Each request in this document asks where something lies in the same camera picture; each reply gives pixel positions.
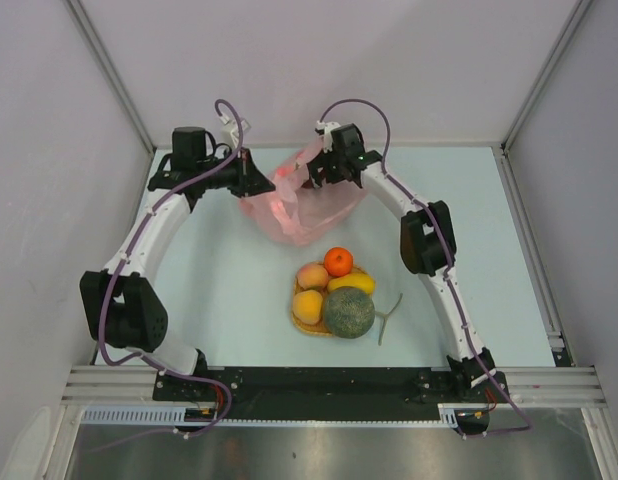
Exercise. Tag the fake yellow orange fruit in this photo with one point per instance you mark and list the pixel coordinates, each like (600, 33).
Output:
(307, 306)

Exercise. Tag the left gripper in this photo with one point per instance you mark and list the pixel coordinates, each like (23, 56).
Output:
(248, 180)

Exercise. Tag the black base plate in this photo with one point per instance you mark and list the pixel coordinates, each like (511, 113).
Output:
(344, 394)

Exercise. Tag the pink plastic bag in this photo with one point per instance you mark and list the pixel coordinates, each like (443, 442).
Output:
(299, 215)

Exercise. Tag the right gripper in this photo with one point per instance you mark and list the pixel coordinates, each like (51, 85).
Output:
(320, 162)

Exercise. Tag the fake peach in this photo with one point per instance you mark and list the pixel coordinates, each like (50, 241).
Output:
(312, 276)

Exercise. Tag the yellow fake mango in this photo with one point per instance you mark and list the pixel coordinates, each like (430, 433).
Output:
(357, 280)

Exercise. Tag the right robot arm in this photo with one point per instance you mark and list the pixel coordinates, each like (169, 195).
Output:
(427, 243)

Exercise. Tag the green fake melon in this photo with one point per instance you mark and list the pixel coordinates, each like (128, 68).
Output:
(350, 313)

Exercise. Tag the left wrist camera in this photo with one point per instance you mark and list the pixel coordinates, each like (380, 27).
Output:
(230, 130)

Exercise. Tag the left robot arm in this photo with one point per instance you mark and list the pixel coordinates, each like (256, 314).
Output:
(122, 308)

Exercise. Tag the aluminium frame rail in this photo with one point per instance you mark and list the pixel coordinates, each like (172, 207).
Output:
(535, 387)

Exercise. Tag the woven bamboo tray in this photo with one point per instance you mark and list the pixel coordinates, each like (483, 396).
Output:
(319, 329)

